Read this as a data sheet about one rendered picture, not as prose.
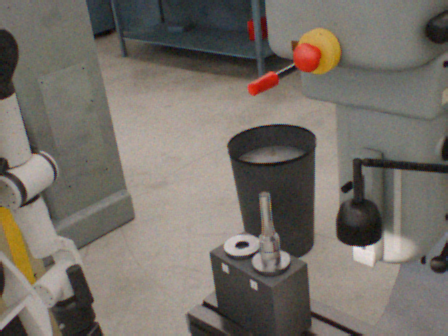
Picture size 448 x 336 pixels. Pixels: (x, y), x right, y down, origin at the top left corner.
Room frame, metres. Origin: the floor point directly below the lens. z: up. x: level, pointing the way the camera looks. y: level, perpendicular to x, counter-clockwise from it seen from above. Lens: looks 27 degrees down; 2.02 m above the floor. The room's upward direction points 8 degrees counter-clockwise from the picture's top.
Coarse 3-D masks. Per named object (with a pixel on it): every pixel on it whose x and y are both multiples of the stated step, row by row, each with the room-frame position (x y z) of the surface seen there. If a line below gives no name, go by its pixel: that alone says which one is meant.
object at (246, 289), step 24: (240, 240) 1.30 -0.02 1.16; (216, 264) 1.27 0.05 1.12; (240, 264) 1.22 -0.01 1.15; (288, 264) 1.18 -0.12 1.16; (216, 288) 1.28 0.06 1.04; (240, 288) 1.21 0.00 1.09; (264, 288) 1.14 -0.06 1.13; (288, 288) 1.15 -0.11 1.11; (240, 312) 1.22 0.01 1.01; (264, 312) 1.15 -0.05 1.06; (288, 312) 1.14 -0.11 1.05
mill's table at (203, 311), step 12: (204, 300) 1.34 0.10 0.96; (216, 300) 1.33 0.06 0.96; (312, 300) 1.28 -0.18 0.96; (192, 312) 1.30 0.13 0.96; (204, 312) 1.29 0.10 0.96; (216, 312) 1.31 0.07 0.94; (312, 312) 1.24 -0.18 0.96; (324, 312) 1.23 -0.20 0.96; (336, 312) 1.23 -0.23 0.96; (192, 324) 1.30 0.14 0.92; (204, 324) 1.26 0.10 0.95; (216, 324) 1.24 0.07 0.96; (228, 324) 1.23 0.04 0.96; (312, 324) 1.19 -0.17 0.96; (324, 324) 1.19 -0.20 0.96; (336, 324) 1.19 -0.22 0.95; (348, 324) 1.18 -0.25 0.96; (360, 324) 1.17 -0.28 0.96
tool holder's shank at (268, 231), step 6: (264, 192) 1.21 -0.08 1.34; (264, 198) 1.19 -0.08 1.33; (264, 204) 1.19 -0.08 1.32; (270, 204) 1.20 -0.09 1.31; (264, 210) 1.19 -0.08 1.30; (270, 210) 1.20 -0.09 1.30; (264, 216) 1.19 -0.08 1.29; (270, 216) 1.20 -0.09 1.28; (264, 222) 1.19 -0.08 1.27; (270, 222) 1.19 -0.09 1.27; (264, 228) 1.19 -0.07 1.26; (270, 228) 1.19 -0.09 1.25; (264, 234) 1.19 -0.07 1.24; (270, 234) 1.19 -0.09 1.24
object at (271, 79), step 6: (294, 66) 0.95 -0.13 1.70; (270, 72) 0.92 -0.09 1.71; (282, 72) 0.93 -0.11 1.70; (288, 72) 0.94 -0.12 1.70; (264, 78) 0.90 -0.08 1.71; (270, 78) 0.90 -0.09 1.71; (276, 78) 0.91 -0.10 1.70; (252, 84) 0.88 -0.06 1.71; (258, 84) 0.88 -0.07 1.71; (264, 84) 0.89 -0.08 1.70; (270, 84) 0.90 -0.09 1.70; (276, 84) 0.91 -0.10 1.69; (252, 90) 0.88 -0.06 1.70; (258, 90) 0.88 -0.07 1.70; (264, 90) 0.89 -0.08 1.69
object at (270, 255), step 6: (264, 246) 1.18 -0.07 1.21; (270, 246) 1.18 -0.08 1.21; (276, 246) 1.18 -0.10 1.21; (264, 252) 1.18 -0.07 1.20; (270, 252) 1.18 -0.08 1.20; (276, 252) 1.18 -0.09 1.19; (264, 258) 1.19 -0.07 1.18; (270, 258) 1.18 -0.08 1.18; (276, 258) 1.18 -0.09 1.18; (264, 264) 1.19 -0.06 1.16; (270, 264) 1.18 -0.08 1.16; (276, 264) 1.18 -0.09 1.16
